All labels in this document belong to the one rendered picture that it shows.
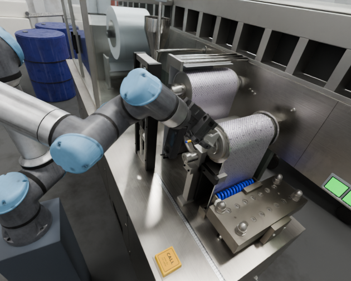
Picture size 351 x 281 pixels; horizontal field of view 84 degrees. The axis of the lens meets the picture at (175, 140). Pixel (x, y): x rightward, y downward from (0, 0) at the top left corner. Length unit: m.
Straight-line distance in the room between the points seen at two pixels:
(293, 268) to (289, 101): 1.52
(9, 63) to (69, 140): 0.37
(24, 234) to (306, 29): 1.17
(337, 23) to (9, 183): 1.10
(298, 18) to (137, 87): 0.65
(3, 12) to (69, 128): 5.94
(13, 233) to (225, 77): 0.95
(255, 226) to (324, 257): 1.55
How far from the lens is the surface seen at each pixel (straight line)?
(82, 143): 0.37
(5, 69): 0.69
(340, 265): 2.37
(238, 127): 0.71
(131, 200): 0.93
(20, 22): 6.18
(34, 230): 0.89
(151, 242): 0.84
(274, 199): 0.93
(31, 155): 0.80
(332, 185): 0.89
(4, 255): 0.95
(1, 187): 0.81
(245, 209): 0.83
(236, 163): 0.77
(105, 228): 1.91
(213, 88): 0.82
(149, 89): 0.39
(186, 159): 0.71
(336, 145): 0.84
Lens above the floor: 1.66
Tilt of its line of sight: 37 degrees down
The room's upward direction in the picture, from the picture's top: 8 degrees clockwise
